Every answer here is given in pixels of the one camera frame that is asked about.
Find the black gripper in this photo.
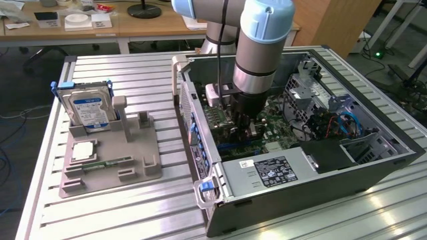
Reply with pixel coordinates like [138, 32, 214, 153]
[232, 91, 268, 126]

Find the green motherboard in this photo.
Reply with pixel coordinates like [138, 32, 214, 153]
[202, 99, 302, 162]

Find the silver disk bay cage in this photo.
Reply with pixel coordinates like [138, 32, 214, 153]
[282, 59, 335, 121]

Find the grey power supply unit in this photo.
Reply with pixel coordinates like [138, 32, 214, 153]
[212, 147, 320, 198]

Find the white paper stack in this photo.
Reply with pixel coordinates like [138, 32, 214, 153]
[182, 16, 208, 31]

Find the grey parts rack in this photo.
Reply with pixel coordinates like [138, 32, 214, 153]
[58, 96, 164, 200]

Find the white floor box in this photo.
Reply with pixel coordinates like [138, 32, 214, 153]
[358, 31, 374, 55]

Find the open black PC case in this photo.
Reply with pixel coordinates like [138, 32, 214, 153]
[171, 49, 427, 238]

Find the wooden desk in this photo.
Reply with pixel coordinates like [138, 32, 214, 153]
[0, 0, 302, 48]

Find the hard disk in blue carrier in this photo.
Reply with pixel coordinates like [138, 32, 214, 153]
[50, 80, 116, 133]

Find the black floor stand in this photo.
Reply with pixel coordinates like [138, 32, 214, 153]
[386, 63, 427, 111]

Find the black round lamp base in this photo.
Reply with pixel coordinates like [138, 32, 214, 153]
[126, 0, 163, 19]

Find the green RAM stick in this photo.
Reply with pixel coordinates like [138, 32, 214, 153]
[82, 157, 130, 172]

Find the silver CPU chip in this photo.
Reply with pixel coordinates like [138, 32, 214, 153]
[71, 142, 96, 162]

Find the small white box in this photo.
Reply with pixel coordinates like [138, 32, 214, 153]
[91, 13, 112, 30]

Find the red packet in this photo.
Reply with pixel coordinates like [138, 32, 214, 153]
[95, 2, 114, 13]

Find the white round container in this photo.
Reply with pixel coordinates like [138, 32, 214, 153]
[63, 13, 95, 32]

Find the black chair base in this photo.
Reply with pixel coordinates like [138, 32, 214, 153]
[19, 46, 70, 75]

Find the black box white label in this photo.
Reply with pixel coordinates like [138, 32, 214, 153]
[32, 11, 63, 29]

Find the white paper slip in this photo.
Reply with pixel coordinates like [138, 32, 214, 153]
[4, 22, 31, 30]

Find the clear bag of papers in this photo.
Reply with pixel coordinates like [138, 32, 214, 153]
[0, 0, 27, 20]

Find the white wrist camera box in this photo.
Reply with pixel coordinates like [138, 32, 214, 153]
[206, 83, 235, 107]

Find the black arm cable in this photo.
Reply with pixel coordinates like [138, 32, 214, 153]
[216, 0, 231, 107]

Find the red wire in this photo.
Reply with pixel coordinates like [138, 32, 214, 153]
[326, 116, 339, 138]

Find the blue wire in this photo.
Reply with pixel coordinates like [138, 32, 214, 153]
[335, 112, 364, 140]

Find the white desk frame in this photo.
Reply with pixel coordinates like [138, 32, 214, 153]
[363, 0, 427, 68]

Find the white floor cable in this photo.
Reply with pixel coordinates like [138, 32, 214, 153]
[0, 104, 51, 120]

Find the blue floor cable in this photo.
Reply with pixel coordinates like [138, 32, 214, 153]
[0, 117, 30, 216]

